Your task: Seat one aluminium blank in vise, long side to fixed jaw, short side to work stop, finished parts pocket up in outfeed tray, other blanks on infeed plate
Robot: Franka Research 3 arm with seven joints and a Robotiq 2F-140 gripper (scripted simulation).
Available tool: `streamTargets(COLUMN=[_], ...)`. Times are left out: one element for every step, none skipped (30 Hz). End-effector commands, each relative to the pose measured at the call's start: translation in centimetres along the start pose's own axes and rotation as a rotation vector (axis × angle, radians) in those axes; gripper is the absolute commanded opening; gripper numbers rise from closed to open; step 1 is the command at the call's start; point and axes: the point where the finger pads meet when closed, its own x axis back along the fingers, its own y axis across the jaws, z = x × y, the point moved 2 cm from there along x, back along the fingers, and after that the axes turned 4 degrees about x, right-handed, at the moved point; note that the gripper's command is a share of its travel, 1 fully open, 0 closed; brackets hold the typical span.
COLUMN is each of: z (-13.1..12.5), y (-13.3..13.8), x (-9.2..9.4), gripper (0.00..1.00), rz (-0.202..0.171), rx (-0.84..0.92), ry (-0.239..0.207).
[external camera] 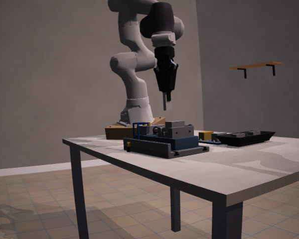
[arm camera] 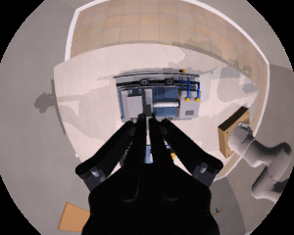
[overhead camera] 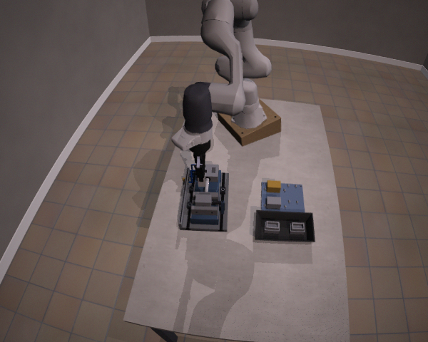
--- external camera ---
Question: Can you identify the grey flat bar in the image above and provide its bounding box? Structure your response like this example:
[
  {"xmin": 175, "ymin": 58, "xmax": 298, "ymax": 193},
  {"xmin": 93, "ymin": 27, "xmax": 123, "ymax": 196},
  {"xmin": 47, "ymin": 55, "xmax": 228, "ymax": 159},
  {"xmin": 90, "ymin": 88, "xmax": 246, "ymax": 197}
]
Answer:
[{"xmin": 162, "ymin": 132, "xmax": 168, "ymax": 138}]

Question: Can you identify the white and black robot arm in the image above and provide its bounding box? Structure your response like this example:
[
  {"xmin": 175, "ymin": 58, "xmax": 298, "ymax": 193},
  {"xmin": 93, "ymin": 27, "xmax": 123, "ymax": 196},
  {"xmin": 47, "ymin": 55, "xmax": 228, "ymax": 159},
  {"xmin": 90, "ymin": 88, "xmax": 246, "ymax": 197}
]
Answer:
[{"xmin": 108, "ymin": 0, "xmax": 184, "ymax": 127}]

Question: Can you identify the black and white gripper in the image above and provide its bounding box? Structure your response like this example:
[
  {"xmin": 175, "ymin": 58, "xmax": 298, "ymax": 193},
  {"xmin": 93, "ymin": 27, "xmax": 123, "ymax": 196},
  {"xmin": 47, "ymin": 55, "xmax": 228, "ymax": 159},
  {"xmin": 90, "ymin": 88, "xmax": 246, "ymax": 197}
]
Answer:
[{"xmin": 153, "ymin": 46, "xmax": 178, "ymax": 111}]

